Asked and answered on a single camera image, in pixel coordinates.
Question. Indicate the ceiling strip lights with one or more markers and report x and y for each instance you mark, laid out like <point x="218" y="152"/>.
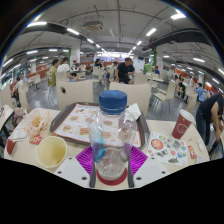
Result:
<point x="151" y="32"/>

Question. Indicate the colourful printed leaflet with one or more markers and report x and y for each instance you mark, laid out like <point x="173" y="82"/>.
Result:
<point x="166" y="150"/>

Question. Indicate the ceiling air conditioner unit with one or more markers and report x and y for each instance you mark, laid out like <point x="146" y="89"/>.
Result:
<point x="93" y="26"/>

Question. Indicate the person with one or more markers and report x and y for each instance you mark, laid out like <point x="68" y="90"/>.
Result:
<point x="206" y="113"/>
<point x="125" y="71"/>
<point x="64" y="68"/>
<point x="52" y="75"/>

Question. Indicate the beige wooden chair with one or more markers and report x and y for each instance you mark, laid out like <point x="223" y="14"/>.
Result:
<point x="78" y="95"/>
<point x="138" y="95"/>

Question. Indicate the red lidded paper drink cup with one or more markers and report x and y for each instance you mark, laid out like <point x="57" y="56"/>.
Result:
<point x="181" y="125"/>

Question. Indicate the white paper napkin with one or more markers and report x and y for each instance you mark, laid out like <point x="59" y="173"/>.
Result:
<point x="134" y="111"/>

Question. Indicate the printed paper tray liner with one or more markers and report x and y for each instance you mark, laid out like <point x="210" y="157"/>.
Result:
<point x="75" y="125"/>

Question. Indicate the dark brown food tray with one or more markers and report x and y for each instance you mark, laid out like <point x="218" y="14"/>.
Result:
<point x="57" y="120"/>

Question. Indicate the red flat carton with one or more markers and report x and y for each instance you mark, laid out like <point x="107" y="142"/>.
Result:
<point x="10" y="146"/>

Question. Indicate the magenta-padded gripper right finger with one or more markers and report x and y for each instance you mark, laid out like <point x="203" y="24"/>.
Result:
<point x="138" y="160"/>

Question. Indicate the cream paper cup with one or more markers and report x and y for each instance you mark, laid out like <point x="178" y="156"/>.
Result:
<point x="51" y="153"/>

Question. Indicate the white crumpled paper wrapper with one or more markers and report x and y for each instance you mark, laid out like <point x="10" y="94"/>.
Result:
<point x="19" y="134"/>

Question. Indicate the red sauce packet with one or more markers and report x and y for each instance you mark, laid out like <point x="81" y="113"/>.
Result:
<point x="35" y="139"/>
<point x="192" y="152"/>

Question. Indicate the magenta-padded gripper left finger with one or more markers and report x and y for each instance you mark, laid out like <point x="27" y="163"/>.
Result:
<point x="84" y="160"/>

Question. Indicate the clear blue-capped water bottle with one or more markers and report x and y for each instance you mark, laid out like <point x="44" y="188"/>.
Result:
<point x="113" y="140"/>

